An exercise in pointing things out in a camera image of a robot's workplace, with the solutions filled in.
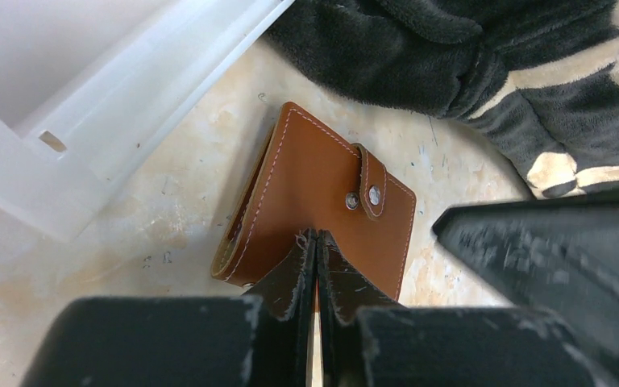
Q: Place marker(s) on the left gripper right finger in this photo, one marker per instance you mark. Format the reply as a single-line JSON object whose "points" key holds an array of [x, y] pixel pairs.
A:
{"points": [[368, 339]]}

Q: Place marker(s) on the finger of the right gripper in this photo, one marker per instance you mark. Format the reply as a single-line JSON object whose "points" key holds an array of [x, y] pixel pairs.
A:
{"points": [[560, 255]]}

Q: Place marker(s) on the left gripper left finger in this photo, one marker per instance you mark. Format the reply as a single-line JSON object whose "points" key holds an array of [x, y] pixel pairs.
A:
{"points": [[259, 338]]}

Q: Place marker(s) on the brown leather card holder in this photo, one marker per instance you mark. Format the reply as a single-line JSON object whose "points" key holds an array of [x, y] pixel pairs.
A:
{"points": [[308, 176]]}

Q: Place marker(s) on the white translucent plastic card box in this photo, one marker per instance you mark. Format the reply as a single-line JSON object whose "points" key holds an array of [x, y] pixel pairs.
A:
{"points": [[89, 89]]}

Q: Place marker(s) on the black floral plush blanket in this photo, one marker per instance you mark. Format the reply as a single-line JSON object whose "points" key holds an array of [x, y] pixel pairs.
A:
{"points": [[537, 79]]}

